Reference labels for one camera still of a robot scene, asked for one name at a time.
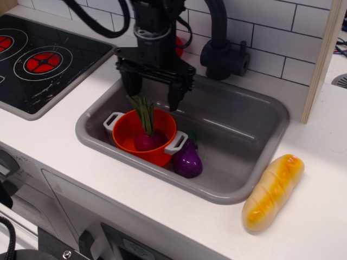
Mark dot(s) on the light wooden side panel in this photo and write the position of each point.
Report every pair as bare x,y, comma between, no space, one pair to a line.
331,32

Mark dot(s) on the black toy stove top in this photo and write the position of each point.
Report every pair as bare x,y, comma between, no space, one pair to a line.
41,64

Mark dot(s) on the grey oven knob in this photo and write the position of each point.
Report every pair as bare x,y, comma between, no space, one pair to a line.
9,166

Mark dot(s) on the white toy kitchen front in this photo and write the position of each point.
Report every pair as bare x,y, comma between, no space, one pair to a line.
81,217

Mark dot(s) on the red toy tomato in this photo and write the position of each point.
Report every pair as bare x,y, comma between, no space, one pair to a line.
179,50

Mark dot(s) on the grey plastic sink basin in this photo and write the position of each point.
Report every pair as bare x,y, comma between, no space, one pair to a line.
237,132

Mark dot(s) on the purple toy beet green leaves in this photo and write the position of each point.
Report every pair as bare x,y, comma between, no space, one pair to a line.
149,132

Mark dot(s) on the purple toy eggplant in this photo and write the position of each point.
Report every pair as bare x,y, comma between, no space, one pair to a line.
187,162

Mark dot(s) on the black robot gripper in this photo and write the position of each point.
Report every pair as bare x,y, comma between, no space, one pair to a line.
155,58

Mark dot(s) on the dark grey toy faucet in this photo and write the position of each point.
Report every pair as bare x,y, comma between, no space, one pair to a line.
217,56

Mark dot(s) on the orange toy pot grey handles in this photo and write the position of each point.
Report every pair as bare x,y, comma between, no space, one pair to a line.
129,136

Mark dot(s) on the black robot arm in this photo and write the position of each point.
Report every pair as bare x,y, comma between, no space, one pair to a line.
156,16

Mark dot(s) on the toy bread loaf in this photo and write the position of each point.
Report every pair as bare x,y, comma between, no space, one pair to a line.
272,192

